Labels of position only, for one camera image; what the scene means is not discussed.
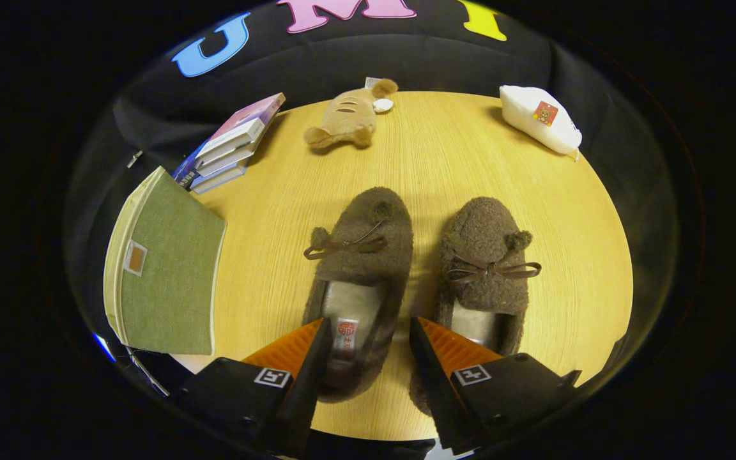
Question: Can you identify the tan plush toy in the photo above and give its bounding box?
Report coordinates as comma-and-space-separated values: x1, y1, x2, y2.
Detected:
304, 78, 399, 151

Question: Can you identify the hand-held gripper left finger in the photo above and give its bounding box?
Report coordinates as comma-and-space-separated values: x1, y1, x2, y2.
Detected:
170, 318, 332, 457

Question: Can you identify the white plush pillow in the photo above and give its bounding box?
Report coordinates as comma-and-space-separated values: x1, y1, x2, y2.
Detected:
500, 85, 583, 160

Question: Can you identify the pale blue book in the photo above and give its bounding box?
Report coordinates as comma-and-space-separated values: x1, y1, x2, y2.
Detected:
189, 163, 249, 194

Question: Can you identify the brown fuzzy shoe red label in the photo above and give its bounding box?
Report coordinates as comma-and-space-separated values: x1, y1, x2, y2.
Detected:
302, 187, 415, 403

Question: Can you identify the bright screen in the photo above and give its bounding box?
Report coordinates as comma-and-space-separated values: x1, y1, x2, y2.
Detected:
92, 332, 118, 363

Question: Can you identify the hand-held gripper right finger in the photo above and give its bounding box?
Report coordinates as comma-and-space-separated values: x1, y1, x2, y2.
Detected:
409, 316, 583, 456

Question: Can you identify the dark blue book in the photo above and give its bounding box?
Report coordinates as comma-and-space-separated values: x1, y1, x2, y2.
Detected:
172, 141, 210, 189

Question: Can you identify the white paperback book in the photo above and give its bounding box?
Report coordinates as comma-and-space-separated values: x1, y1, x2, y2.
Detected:
192, 118, 266, 176

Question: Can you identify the pink cover book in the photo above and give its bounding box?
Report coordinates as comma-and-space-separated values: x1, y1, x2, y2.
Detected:
205, 93, 286, 151

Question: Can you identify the black backdrop cloth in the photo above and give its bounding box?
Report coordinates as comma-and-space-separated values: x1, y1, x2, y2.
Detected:
65, 0, 685, 384

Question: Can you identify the green fabric storage box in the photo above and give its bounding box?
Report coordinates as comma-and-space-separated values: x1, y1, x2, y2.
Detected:
103, 166, 227, 356

